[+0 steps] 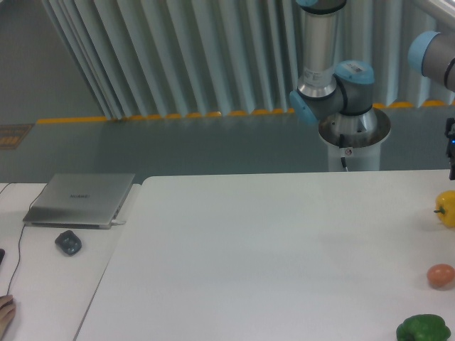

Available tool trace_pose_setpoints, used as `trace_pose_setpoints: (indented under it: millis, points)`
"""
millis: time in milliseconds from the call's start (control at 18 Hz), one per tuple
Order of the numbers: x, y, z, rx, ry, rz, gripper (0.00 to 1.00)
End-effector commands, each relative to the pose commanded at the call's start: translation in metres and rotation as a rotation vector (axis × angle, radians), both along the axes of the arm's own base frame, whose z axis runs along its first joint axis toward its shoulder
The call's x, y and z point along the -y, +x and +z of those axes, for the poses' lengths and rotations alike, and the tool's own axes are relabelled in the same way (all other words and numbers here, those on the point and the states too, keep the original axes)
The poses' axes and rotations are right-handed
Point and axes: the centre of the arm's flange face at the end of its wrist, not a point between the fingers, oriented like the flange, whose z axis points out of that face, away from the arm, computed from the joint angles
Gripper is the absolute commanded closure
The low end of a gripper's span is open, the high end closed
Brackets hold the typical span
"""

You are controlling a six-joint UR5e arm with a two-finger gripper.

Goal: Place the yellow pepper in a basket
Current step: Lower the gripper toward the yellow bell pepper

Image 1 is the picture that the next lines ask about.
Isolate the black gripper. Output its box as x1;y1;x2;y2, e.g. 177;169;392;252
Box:
444;117;455;180

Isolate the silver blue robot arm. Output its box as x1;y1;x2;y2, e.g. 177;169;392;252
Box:
289;1;454;172

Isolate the yellow bell pepper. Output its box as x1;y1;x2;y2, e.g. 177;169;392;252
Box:
434;190;455;228

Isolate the green bell pepper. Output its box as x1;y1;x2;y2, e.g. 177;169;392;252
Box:
396;314;451;341

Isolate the person's hand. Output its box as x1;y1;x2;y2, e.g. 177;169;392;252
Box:
0;295;16;337

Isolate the orange round fruit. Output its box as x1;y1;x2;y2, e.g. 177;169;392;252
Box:
427;264;455;288

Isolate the silver closed laptop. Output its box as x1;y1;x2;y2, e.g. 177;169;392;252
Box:
23;173;134;229

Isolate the small black grey device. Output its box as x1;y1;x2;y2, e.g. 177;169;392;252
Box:
55;230;82;256

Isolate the black object at edge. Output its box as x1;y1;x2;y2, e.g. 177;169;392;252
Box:
0;249;6;264

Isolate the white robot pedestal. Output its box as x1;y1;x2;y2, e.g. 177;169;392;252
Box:
318;108;391;171

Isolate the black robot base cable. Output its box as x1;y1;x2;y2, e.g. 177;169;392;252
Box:
338;133;350;173

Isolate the white corrugated partition wall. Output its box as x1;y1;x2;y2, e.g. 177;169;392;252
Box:
43;1;454;119

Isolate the thin black cable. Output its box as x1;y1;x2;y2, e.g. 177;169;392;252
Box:
0;182;46;296

